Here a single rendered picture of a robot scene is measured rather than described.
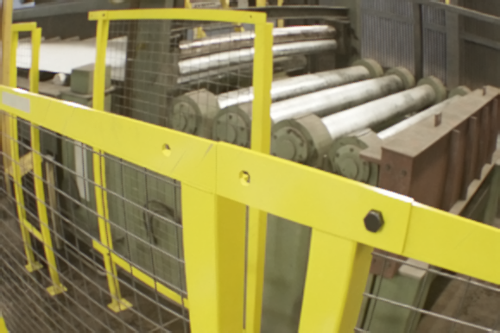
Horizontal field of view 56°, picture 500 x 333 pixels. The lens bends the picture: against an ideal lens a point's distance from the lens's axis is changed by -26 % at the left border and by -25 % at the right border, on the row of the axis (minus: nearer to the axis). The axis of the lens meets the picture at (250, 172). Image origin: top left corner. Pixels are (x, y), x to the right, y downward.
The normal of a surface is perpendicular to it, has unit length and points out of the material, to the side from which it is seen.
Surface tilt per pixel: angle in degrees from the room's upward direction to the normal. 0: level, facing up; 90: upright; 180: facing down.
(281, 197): 90
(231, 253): 90
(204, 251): 90
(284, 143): 90
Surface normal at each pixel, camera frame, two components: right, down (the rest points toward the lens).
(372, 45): -0.62, 0.26
